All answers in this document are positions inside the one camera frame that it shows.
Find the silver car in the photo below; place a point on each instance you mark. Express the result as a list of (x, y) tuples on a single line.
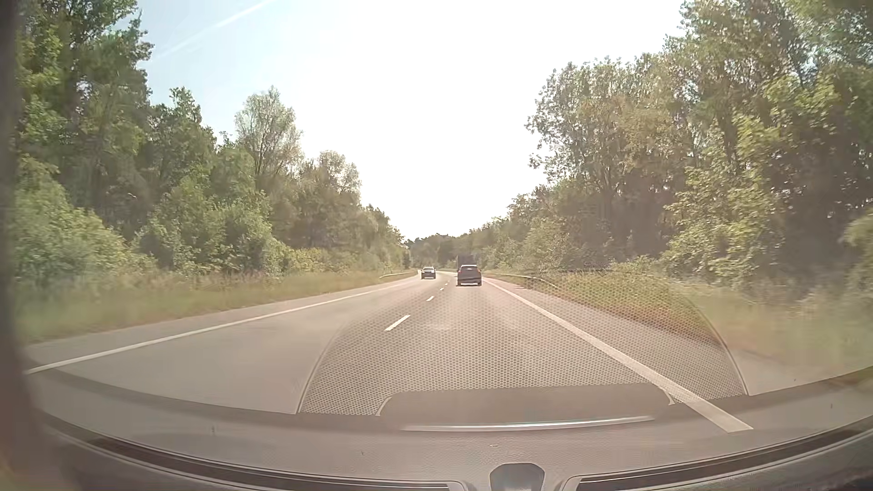
[(428, 273)]

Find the dark lorry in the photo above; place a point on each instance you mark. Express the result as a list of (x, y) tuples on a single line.
[(466, 260)]

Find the dark red car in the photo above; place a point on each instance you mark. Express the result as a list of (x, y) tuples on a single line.
[(469, 275)]

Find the grey asphalt road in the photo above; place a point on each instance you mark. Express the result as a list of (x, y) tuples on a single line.
[(273, 348)]

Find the road markings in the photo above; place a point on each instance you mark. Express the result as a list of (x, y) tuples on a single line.
[(614, 354)]

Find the car's own bonnet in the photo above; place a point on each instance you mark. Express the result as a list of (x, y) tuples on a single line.
[(273, 443)]

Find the wood of green trees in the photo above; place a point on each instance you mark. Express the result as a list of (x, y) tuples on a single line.
[(170, 184), (716, 163)]

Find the grass verge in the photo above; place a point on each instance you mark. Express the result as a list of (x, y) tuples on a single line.
[(784, 327), (157, 297)]

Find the grey guard rail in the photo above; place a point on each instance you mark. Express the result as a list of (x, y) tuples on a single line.
[(528, 277), (395, 274)]

